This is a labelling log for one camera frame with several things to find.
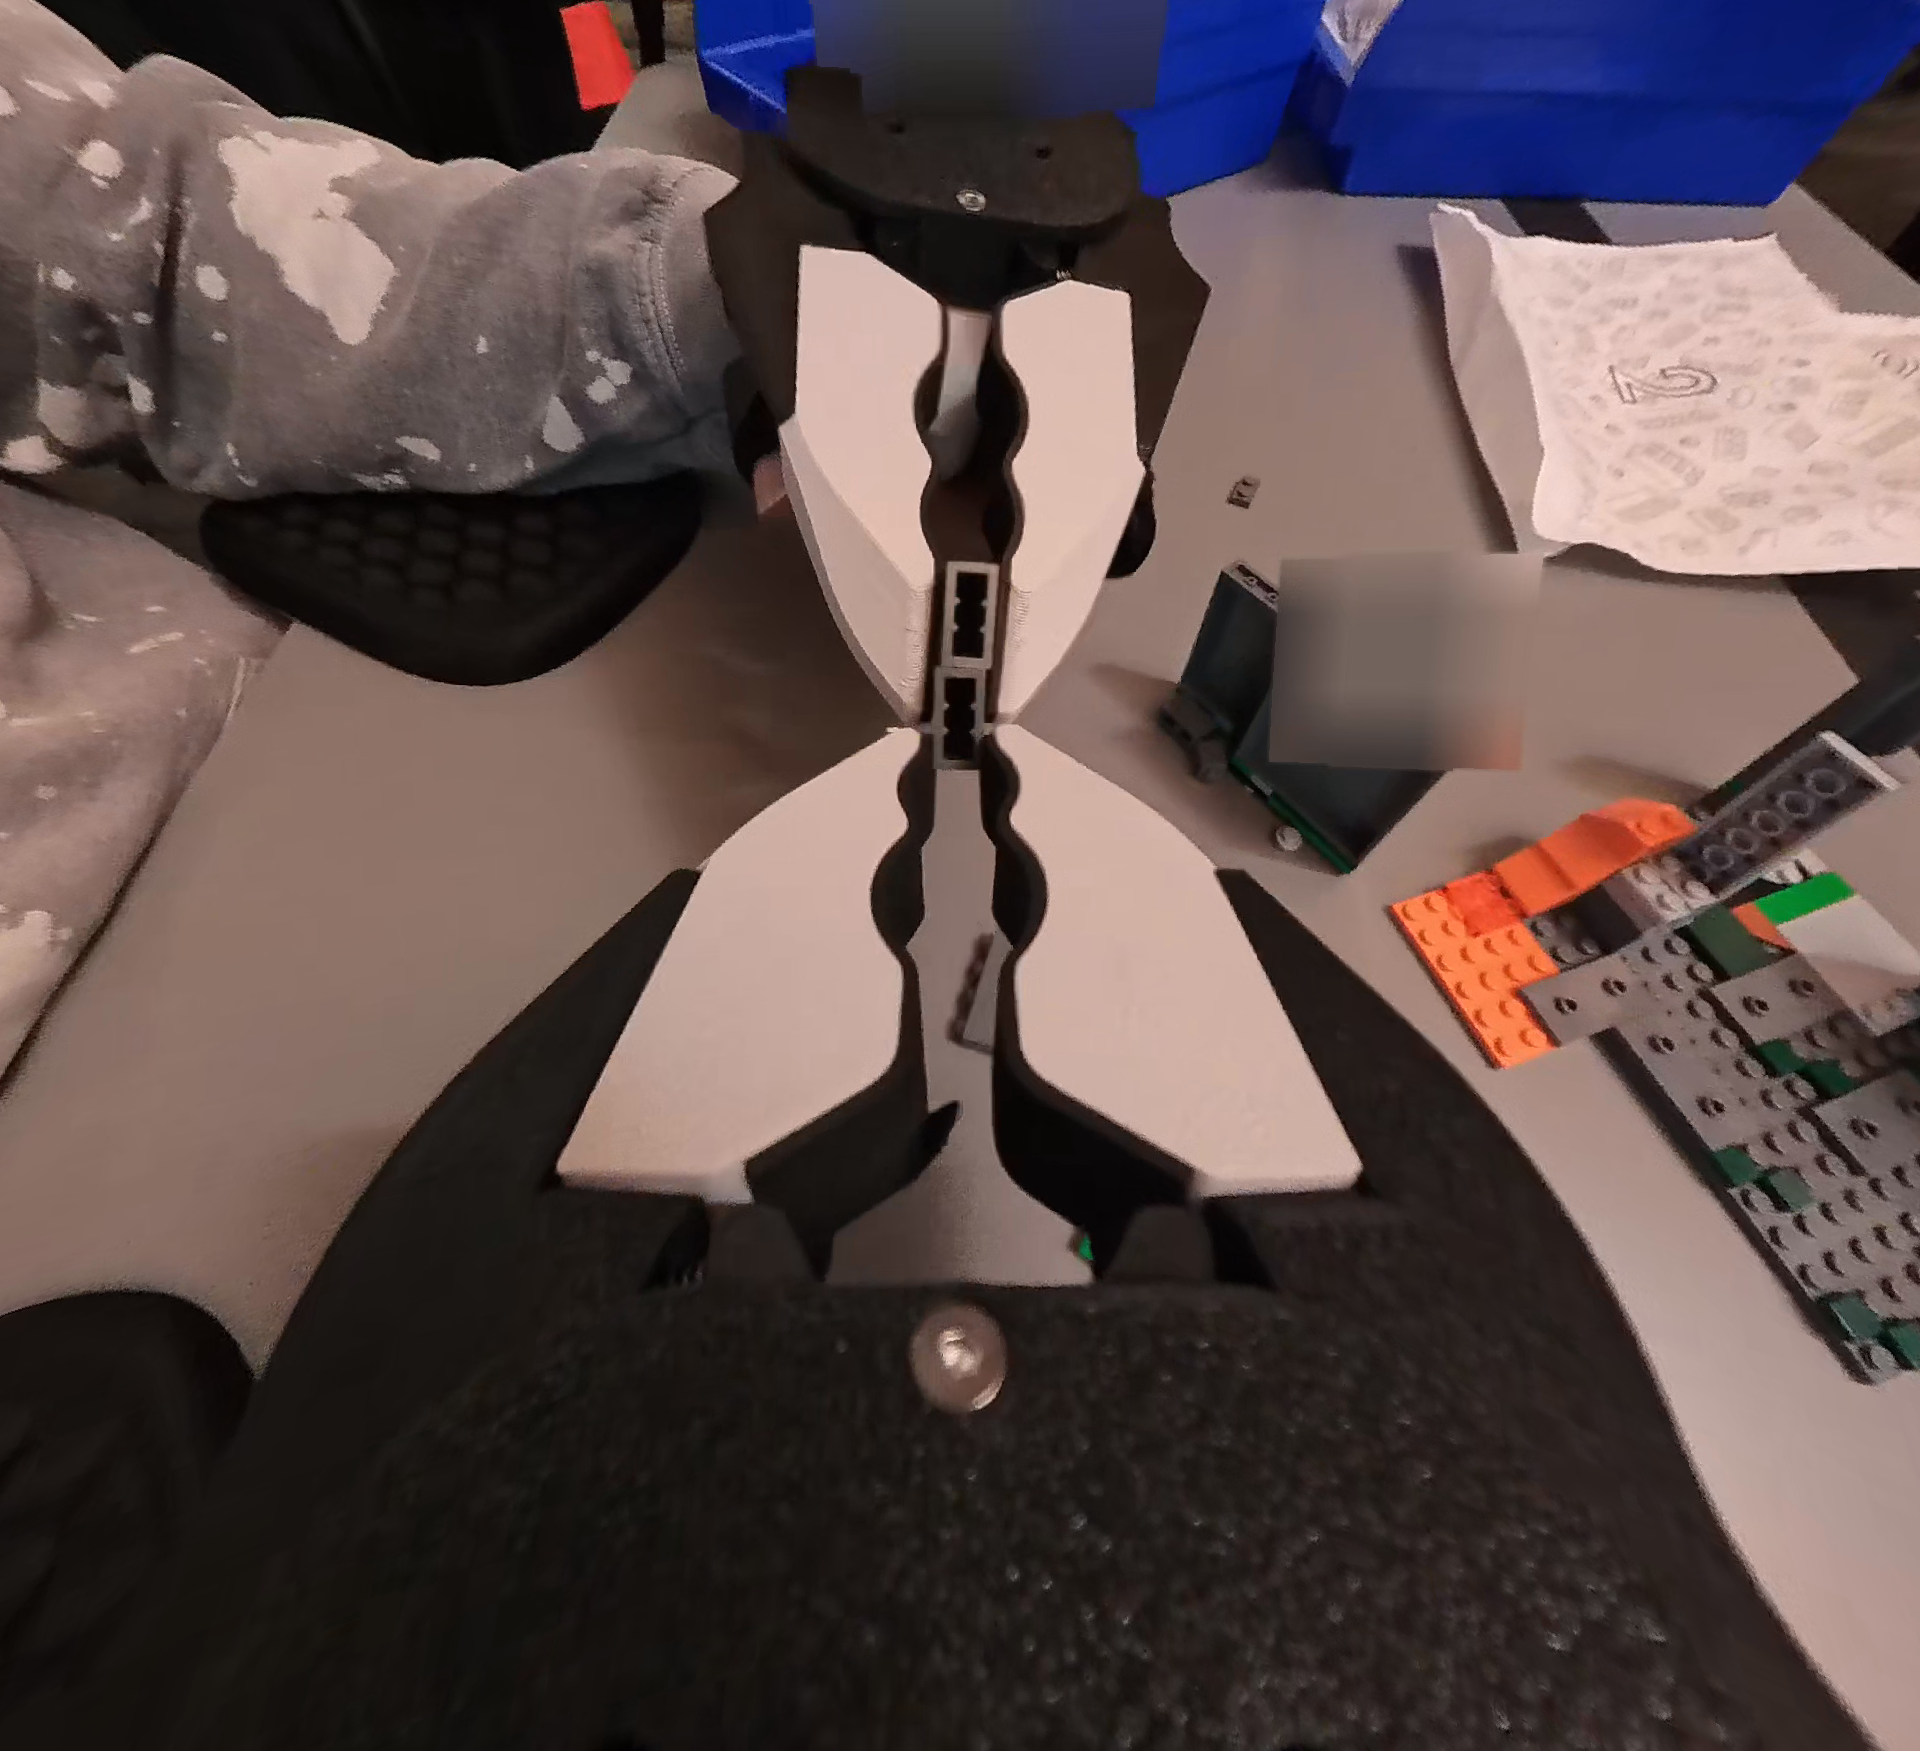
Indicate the blue plastic bin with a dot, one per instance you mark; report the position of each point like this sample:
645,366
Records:
1575,86
1244,26

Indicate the grey green lego building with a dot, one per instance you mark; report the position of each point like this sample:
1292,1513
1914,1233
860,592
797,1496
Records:
1724,1076

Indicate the person's grey speckled sweatshirt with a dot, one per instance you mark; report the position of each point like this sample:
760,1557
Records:
90,731

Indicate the person's left forearm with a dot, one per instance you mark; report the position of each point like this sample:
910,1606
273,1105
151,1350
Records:
376,282

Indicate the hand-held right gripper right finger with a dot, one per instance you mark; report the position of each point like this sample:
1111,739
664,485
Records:
1171,1015

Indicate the dark grey studded lego plate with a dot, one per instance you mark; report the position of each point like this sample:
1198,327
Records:
975,994

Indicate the torn printed paper bag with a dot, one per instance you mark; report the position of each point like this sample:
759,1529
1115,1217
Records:
1695,433

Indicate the person's left hand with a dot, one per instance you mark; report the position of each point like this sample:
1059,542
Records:
768,486

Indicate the green-topped dark lego wall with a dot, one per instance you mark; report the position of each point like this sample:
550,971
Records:
1230,643

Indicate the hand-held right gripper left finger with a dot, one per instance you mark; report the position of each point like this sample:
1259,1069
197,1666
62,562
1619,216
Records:
750,1015

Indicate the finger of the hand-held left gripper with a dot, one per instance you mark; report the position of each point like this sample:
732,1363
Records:
1074,433
847,460

